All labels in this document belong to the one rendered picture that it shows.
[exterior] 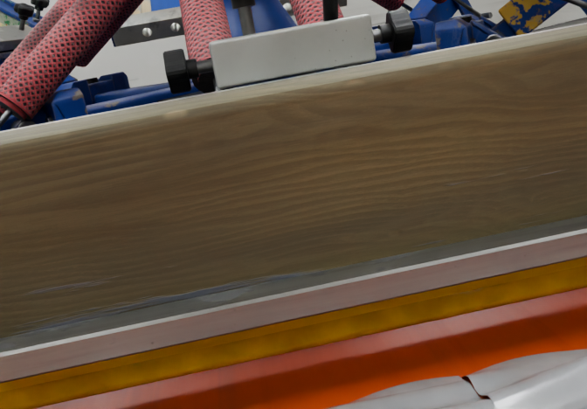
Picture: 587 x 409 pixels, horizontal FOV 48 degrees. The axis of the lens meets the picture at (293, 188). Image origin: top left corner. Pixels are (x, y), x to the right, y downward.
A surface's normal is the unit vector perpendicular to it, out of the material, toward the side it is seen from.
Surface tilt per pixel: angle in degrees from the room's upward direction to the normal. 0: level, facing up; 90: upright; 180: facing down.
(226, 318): 90
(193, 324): 90
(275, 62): 90
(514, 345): 0
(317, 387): 0
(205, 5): 38
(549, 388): 29
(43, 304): 90
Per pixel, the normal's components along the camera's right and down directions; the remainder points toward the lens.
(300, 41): 0.12, 0.22
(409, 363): -0.17, -0.96
